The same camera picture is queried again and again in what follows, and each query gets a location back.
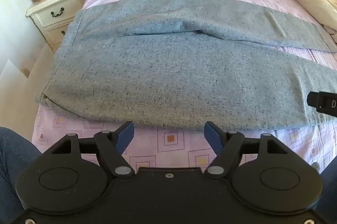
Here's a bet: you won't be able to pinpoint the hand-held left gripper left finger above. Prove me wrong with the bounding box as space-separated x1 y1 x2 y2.
43 121 135 177

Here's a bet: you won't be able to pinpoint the grey speckled pants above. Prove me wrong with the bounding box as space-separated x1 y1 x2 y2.
34 0 337 132

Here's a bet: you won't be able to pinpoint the cream wooden nightstand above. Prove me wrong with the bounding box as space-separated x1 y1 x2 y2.
25 0 102 52

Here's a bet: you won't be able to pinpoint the person's left leg in jeans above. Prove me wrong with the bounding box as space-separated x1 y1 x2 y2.
0 127 43 224

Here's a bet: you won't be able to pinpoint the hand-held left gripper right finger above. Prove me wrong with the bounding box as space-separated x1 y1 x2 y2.
204 121 293 179

